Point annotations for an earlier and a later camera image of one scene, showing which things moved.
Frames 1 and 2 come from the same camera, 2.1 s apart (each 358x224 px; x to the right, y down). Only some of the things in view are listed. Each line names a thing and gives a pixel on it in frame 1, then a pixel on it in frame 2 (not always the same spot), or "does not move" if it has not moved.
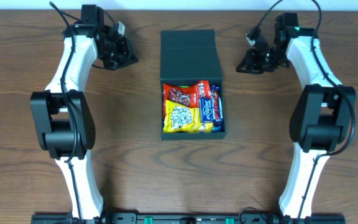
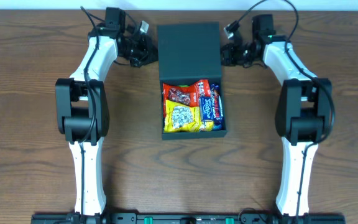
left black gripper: (122, 54) → (142, 54)
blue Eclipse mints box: (206, 109) does not move
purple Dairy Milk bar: (217, 106) does not move
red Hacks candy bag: (189, 96) does not move
